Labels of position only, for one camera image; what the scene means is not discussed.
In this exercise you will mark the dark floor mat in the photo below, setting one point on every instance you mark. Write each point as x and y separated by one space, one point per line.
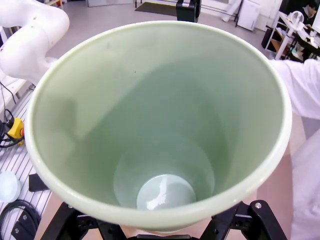
156 7

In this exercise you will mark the yellow emergency stop button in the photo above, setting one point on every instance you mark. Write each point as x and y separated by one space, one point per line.
15 130

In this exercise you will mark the black box case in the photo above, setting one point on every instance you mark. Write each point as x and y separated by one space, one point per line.
186 11

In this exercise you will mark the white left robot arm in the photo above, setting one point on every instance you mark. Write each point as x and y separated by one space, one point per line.
32 42

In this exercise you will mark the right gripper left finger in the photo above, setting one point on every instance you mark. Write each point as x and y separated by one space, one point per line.
75 227

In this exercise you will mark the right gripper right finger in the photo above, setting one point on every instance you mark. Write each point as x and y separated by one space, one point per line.
250 225

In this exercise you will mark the grey ribbed aluminium base plate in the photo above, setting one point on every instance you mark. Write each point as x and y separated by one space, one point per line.
22 160

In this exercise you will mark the tall pale green cup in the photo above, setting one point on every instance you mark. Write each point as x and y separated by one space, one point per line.
160 112

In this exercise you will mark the white round dome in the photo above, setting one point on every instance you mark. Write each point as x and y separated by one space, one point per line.
8 186

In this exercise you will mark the cluttered metal shelf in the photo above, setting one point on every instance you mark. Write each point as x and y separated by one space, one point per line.
295 32

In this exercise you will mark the person in white hooded coat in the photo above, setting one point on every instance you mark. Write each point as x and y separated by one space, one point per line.
310 190

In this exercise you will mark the black bracket block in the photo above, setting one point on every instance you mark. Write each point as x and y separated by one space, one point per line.
37 182

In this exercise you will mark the white cabinet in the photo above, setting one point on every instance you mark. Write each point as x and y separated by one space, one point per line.
248 13

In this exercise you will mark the seated person with black hair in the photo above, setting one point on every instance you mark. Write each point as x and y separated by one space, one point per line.
309 11

